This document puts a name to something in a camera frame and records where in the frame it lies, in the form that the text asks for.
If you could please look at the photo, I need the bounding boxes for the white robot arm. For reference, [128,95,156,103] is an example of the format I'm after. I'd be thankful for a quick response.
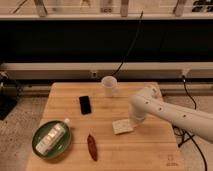
[129,86,213,143]

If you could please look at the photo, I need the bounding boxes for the black hanging cable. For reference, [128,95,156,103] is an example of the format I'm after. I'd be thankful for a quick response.
[110,9,145,77]

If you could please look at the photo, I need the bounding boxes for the black floor cables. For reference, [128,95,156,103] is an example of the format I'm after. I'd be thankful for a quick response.
[172,75,209,171]

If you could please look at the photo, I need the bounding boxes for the black equipment at left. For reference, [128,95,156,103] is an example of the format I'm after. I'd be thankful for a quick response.
[0,71,21,120]

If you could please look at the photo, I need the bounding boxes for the translucent plastic cup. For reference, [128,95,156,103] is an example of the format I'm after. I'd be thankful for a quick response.
[101,76,117,97]

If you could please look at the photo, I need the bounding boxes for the white plastic bottle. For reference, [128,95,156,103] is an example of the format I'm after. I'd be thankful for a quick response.
[35,117,71,156]

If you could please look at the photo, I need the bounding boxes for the white sponge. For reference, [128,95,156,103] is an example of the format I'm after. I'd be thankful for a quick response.
[112,119,133,135]

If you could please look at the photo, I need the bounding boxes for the green plate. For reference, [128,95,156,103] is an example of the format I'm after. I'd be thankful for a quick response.
[31,120,73,160]

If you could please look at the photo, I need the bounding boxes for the black smartphone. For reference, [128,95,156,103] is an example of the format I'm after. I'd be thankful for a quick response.
[79,96,92,115]

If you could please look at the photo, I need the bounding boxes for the wall power outlet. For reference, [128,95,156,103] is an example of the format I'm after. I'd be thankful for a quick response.
[91,71,98,78]

